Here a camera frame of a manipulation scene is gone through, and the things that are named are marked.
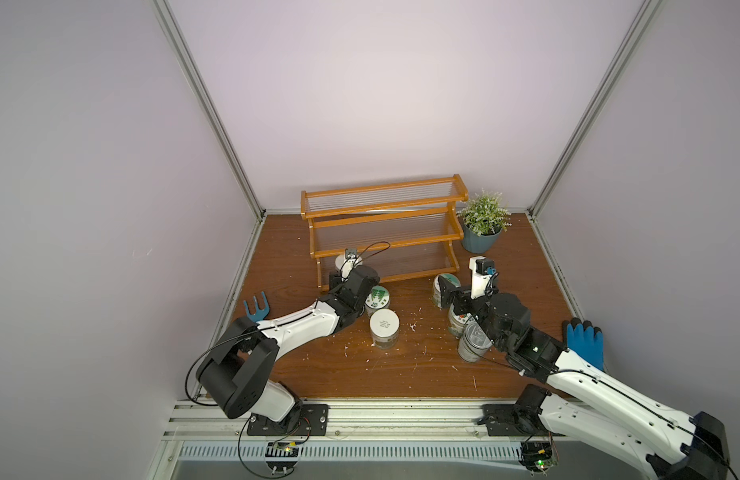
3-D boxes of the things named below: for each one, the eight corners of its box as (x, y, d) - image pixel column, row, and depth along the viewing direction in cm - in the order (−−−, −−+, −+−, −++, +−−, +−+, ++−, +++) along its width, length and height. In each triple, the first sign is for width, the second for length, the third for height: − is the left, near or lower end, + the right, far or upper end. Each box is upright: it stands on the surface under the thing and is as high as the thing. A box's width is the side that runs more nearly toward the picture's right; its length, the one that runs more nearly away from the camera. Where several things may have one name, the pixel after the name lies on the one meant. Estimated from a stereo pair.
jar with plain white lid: (370, 349, 86) (369, 337, 79) (371, 322, 92) (369, 308, 84) (399, 349, 86) (401, 336, 79) (398, 322, 92) (399, 308, 84)
